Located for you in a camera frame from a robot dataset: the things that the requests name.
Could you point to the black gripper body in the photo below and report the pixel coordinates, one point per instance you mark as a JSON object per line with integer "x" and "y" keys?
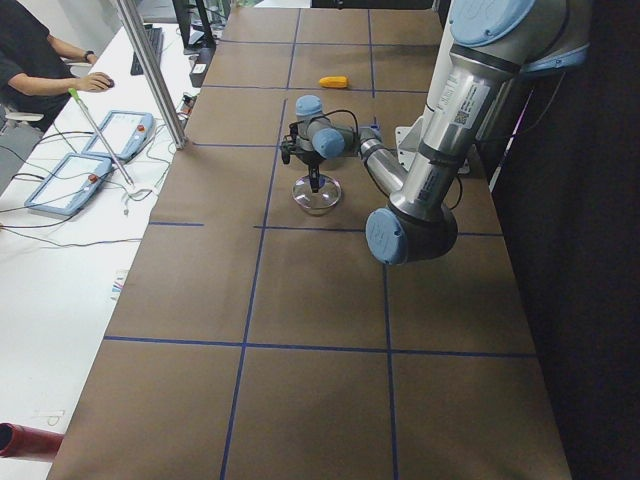
{"x": 309, "y": 159}

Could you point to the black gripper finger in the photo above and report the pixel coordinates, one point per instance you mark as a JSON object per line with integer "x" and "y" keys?
{"x": 314, "y": 178}

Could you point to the glass pot lid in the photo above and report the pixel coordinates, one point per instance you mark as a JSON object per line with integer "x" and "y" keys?
{"x": 320, "y": 202}

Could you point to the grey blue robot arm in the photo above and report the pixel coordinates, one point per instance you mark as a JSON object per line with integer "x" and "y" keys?
{"x": 485, "y": 44}

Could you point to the yellow toy corn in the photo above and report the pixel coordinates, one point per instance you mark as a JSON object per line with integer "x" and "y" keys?
{"x": 334, "y": 82}

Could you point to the far blue teach pendant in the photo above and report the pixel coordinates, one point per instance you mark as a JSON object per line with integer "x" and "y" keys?
{"x": 127, "y": 132}

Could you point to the blue teach pendant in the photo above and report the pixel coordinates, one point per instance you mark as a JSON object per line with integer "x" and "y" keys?
{"x": 127, "y": 132}
{"x": 70, "y": 185}

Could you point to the metal rod green tip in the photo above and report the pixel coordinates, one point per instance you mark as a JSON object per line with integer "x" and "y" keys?
{"x": 74, "y": 94}

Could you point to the near blue teach pendant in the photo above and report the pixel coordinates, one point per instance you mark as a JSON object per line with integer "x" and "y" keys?
{"x": 70, "y": 185}

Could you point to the seated person in black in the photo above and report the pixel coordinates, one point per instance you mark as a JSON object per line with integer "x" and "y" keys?
{"x": 34, "y": 75}

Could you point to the red cylinder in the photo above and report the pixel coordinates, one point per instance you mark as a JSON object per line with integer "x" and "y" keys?
{"x": 28, "y": 443}

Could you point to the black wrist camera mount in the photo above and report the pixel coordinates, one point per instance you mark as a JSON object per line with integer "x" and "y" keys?
{"x": 289, "y": 144}

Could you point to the aluminium frame post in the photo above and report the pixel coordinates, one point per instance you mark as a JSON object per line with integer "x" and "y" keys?
{"x": 142, "y": 48}

